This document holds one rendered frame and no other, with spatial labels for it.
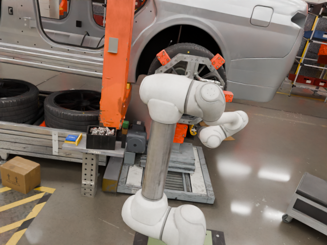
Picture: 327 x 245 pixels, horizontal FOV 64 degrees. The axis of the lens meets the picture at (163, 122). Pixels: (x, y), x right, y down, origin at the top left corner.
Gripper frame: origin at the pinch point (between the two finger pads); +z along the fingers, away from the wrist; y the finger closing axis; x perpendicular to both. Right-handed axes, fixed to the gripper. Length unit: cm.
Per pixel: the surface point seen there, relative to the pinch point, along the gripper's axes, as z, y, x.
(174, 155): 49, 2, 36
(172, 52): 28, 20, -50
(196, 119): 30.6, -8.1, -0.8
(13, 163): 26, 128, 47
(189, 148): 64, -14, 32
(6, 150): 48, 143, 45
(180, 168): 46, -4, 47
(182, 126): 32.4, 2.7, 6.4
